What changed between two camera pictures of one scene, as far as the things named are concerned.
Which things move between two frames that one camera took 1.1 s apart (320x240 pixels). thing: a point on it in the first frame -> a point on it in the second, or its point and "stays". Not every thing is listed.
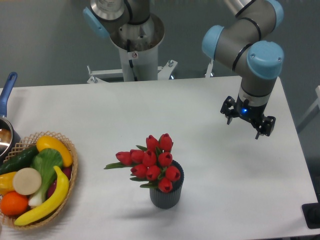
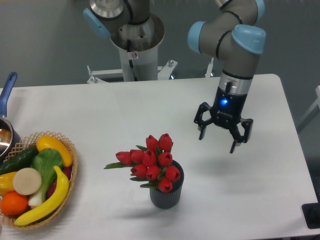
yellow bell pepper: [6, 183] stays
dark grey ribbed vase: [172, 199] stays
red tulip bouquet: [151, 164] stays
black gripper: [253, 113] -> [228, 106]
